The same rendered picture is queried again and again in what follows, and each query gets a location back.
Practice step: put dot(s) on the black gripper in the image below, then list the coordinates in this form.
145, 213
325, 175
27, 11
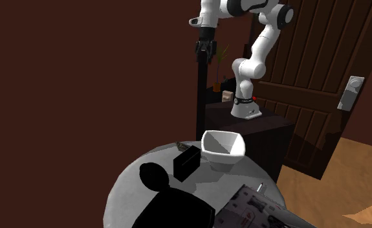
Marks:
207, 34

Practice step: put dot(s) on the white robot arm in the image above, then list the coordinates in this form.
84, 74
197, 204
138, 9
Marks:
257, 68

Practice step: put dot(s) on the potted plant in orange pot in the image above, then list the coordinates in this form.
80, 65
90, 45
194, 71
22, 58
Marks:
218, 72

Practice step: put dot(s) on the dark low cabinet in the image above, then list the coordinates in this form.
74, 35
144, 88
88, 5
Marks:
218, 96

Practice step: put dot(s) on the small beige box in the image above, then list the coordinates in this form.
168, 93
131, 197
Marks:
227, 96

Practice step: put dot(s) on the small olive flat object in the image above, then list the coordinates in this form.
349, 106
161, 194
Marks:
182, 145

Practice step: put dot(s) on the white square bowl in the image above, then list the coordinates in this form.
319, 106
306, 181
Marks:
223, 154

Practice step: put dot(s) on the dark robot stand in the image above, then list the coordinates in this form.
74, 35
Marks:
264, 139

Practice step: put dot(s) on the brown wooden door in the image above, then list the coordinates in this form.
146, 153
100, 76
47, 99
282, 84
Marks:
308, 88

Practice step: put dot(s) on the black open box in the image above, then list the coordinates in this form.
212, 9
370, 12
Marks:
185, 165

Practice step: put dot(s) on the black round object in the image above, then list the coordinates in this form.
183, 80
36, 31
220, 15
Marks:
153, 176

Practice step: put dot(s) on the grey pen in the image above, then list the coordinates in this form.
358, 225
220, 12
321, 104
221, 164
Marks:
260, 187

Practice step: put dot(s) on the large black angular object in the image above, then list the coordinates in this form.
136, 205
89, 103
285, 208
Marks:
173, 211

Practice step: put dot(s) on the round grey table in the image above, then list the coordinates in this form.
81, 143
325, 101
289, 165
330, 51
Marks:
127, 197

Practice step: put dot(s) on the grey printed book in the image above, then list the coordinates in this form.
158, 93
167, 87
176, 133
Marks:
255, 211

